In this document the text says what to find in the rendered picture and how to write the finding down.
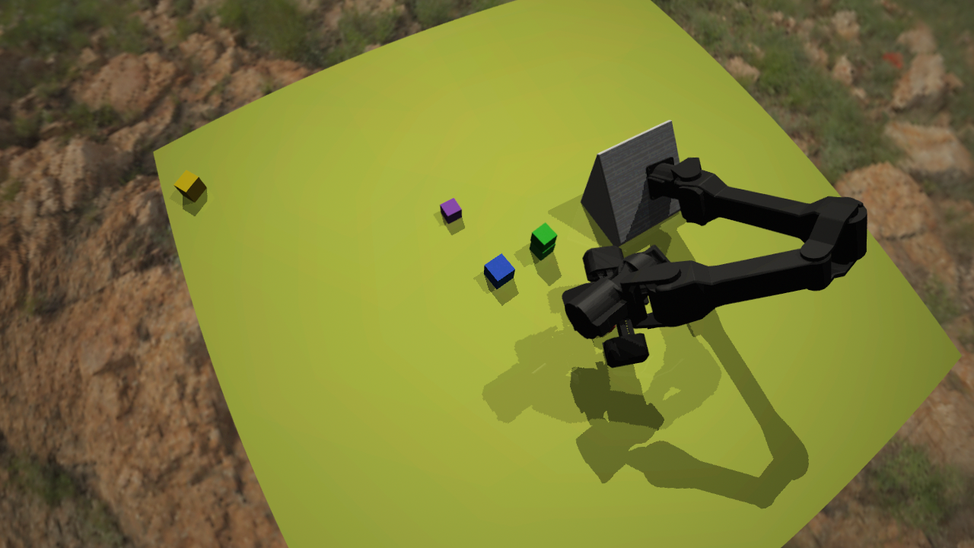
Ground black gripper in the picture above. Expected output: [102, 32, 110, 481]
[582, 246, 649, 368]

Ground green block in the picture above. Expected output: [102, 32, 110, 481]
[530, 242, 555, 261]
[530, 223, 557, 253]

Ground small purple block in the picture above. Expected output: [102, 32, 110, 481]
[441, 198, 462, 224]

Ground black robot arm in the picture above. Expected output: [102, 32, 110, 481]
[562, 157, 867, 339]

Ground yellow cube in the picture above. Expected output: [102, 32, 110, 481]
[174, 170, 207, 203]

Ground blue cube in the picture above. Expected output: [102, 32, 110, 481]
[484, 253, 515, 289]

